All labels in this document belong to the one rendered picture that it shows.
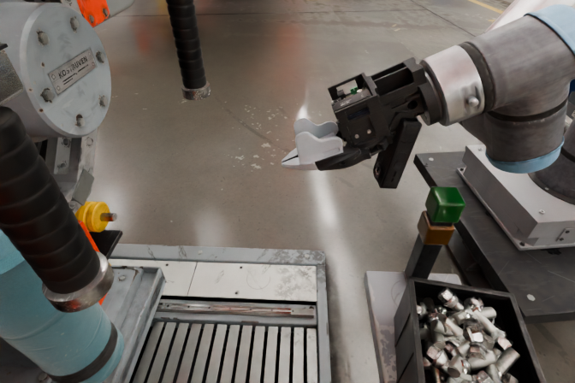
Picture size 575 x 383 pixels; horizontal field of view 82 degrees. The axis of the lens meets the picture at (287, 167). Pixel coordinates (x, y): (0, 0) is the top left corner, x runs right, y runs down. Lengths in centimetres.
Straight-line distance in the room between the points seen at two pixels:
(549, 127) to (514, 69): 11
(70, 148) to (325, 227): 93
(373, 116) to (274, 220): 98
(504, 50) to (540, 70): 4
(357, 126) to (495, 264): 64
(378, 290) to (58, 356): 47
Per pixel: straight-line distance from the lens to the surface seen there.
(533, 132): 52
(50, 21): 39
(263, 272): 109
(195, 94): 53
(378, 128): 42
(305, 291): 106
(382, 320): 61
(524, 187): 107
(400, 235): 135
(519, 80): 45
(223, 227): 133
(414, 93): 44
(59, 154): 69
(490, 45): 45
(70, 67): 40
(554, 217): 102
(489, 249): 100
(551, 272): 104
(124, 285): 98
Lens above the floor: 98
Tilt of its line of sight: 38 degrees down
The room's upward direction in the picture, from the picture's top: straight up
